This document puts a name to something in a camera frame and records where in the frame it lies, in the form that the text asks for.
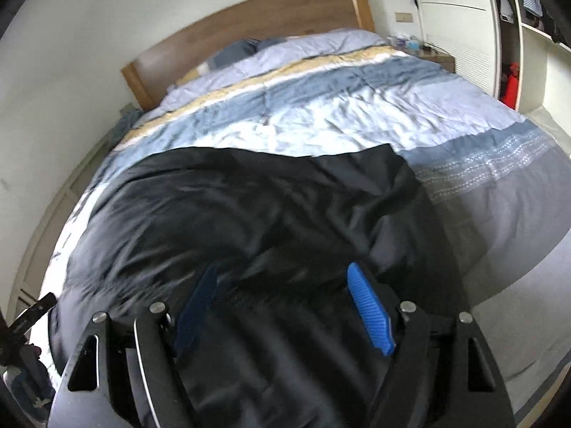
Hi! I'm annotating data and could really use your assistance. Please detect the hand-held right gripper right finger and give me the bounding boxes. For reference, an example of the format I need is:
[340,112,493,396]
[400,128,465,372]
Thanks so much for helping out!
[347,262,516,428]

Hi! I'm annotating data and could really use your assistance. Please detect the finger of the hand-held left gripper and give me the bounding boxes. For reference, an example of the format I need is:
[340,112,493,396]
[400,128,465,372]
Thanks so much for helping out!
[9,293,58,336]

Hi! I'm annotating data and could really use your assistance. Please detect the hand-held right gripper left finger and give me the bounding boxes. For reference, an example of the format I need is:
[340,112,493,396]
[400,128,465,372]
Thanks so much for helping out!
[47,265,220,428]

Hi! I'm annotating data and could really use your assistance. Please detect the black jacket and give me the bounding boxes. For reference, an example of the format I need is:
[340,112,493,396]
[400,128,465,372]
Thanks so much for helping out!
[48,145,474,428]

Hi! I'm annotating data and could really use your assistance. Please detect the blue-grey cloth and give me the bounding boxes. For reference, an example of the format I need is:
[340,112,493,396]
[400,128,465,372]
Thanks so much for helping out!
[109,102,144,143]

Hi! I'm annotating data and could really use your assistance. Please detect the striped bed duvet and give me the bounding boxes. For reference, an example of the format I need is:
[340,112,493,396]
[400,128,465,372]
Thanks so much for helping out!
[47,29,571,304]

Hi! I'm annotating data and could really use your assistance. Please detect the wooden nightstand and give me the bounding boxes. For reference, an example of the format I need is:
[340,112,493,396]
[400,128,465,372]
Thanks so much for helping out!
[417,49,456,74]

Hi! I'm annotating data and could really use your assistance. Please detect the dark blue pillow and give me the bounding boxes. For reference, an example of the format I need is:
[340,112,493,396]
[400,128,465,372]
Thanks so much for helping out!
[209,38,286,70]

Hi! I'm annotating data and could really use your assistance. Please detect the red bag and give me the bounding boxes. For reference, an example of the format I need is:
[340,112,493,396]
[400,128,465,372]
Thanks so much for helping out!
[499,62,521,108]

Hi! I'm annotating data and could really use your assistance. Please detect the small items on nightstand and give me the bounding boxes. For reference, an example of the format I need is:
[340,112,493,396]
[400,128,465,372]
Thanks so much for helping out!
[387,34,437,52]

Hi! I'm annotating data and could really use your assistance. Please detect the wooden headboard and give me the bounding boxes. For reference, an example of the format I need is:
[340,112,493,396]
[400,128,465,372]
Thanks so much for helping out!
[121,0,375,111]

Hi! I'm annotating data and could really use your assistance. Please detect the white wardrobe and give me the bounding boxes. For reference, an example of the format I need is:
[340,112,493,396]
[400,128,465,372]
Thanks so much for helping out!
[407,0,571,114]

